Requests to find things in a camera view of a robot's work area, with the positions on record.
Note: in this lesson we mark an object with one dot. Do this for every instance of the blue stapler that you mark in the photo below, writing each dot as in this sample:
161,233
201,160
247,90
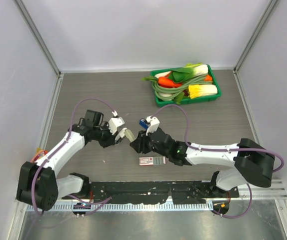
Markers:
144,123

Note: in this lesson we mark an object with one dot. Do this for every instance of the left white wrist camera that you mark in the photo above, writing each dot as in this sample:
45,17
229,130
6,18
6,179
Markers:
115,122

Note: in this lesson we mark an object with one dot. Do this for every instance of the orange toy carrot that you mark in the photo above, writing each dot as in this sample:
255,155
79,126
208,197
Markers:
167,83

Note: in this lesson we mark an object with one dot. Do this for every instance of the green plastic tray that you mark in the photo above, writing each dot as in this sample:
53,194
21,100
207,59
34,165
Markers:
184,97

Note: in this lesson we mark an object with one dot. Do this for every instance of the white green toy bok choy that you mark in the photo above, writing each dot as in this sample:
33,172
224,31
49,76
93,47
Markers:
182,74

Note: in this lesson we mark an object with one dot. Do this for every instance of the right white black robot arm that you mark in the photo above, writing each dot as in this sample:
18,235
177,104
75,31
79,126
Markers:
247,162

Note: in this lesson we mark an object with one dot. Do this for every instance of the green toy long beans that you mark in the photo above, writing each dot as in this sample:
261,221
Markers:
168,94

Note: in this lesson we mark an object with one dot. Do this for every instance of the white toy radish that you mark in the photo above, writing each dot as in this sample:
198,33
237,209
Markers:
163,74

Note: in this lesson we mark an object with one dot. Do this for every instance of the red white staple box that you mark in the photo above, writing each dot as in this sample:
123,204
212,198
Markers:
152,161

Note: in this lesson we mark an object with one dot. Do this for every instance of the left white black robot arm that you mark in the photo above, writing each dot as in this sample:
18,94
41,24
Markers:
38,184

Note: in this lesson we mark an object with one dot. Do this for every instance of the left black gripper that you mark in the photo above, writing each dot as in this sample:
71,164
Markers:
110,139

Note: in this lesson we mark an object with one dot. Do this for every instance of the white beige stapler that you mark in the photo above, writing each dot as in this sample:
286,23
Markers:
124,133

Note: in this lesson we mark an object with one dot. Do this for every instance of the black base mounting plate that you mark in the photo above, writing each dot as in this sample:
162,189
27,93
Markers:
155,192

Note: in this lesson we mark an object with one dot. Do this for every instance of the yellow white toy cabbage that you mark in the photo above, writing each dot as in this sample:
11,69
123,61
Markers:
202,90

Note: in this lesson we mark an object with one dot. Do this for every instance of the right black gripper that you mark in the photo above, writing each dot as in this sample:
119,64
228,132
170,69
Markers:
140,144

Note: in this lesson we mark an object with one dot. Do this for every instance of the colourful snack packet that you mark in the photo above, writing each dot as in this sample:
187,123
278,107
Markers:
39,154

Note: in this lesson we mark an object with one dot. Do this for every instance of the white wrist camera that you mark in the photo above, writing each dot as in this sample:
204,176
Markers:
152,124
115,122

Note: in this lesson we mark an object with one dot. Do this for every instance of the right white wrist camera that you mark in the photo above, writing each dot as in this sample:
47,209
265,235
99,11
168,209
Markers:
152,124

